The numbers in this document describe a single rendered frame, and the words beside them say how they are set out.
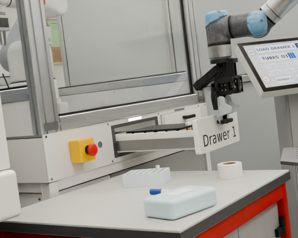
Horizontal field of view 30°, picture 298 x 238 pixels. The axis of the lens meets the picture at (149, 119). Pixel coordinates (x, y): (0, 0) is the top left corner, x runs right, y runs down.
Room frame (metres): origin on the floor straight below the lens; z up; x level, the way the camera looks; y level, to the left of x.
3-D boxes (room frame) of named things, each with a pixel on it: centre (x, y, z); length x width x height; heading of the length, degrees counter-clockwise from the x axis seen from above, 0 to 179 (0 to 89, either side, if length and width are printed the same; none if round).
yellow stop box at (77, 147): (1.71, 0.22, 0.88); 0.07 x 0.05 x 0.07; 145
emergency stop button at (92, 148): (1.69, 0.19, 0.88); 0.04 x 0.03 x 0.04; 145
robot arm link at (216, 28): (1.78, -0.26, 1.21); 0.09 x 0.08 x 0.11; 65
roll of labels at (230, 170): (1.57, -0.21, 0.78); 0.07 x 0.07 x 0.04
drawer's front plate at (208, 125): (1.81, -0.22, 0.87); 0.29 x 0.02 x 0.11; 145
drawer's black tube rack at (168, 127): (1.92, -0.06, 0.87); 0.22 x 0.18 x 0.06; 55
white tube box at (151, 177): (1.62, 0.03, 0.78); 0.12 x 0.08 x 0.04; 72
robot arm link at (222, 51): (1.79, -0.26, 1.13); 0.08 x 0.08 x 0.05
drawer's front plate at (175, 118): (2.25, -0.14, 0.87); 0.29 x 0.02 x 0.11; 145
